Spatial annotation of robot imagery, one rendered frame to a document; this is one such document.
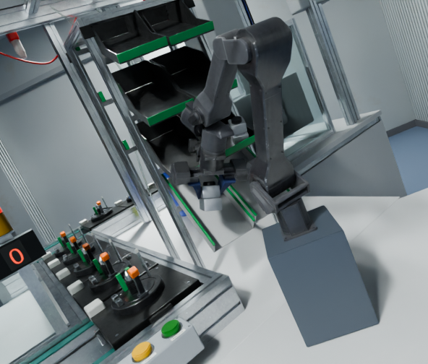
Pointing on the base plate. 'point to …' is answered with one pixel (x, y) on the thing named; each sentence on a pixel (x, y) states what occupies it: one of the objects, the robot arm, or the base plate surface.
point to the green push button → (170, 328)
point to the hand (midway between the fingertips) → (209, 187)
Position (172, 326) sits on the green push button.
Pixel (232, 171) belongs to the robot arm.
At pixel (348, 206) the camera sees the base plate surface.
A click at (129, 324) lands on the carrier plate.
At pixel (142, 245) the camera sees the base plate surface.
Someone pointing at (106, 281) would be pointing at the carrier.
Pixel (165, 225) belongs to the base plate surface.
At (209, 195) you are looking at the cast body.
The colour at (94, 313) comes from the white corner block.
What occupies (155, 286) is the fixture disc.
